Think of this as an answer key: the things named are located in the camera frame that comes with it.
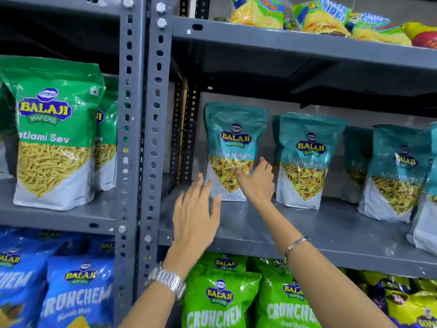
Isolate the person's left hand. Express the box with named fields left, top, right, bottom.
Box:
left=163, top=173, right=222, bottom=271

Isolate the person's right hand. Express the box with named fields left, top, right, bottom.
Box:
left=234, top=157, right=275, bottom=206

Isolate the person's right forearm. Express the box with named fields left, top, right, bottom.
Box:
left=253, top=198, right=398, bottom=328

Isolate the person's left forearm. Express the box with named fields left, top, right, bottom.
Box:
left=119, top=279, right=182, bottom=328

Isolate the teal mixture snack pouch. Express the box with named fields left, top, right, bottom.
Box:
left=357, top=124, right=433, bottom=224
left=341, top=126, right=374, bottom=204
left=406, top=122, right=437, bottom=257
left=275, top=112, right=347, bottom=211
left=204, top=102, right=269, bottom=203

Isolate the light green puffed snack bag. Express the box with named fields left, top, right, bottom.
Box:
left=249, top=257, right=288, bottom=270
left=181, top=268, right=262, bottom=328
left=196, top=251, right=249, bottom=274
left=254, top=266, right=322, bottom=328

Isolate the silver metal wristwatch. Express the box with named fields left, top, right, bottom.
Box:
left=147, top=262, right=187, bottom=302

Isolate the grey slotted metal shelving rack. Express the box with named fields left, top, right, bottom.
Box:
left=137, top=0, right=437, bottom=328
left=0, top=0, right=147, bottom=328

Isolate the blue puffed snack bag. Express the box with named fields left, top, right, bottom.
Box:
left=0, top=249, right=49, bottom=328
left=37, top=257, right=115, bottom=328
left=85, top=234, right=115, bottom=258
left=0, top=227, right=86, bottom=257

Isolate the green sev snack pouch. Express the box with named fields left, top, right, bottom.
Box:
left=0, top=82, right=15, bottom=180
left=0, top=55, right=107, bottom=211
left=93, top=78, right=119, bottom=192

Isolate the yellow and green snack bag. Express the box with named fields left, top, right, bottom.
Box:
left=291, top=0, right=352, bottom=37
left=230, top=0, right=285, bottom=30
left=345, top=12, right=412, bottom=47

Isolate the yellow and purple snack bag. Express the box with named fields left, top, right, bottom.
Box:
left=411, top=278, right=437, bottom=293
left=360, top=271, right=411, bottom=313
left=385, top=290, right=437, bottom=328

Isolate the yellow and red snack bag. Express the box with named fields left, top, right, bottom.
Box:
left=402, top=22, right=437, bottom=50

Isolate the silver bangle bracelet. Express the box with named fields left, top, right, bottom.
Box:
left=284, top=237, right=311, bottom=265

